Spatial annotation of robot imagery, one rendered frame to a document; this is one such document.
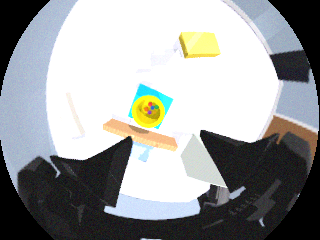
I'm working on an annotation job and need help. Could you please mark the yellow rectangular block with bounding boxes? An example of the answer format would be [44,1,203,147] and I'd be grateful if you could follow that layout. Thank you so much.
[179,31,221,59]

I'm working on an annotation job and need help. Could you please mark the light wooden block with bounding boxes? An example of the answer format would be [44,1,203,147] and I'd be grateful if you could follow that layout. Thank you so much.
[103,119,177,152]

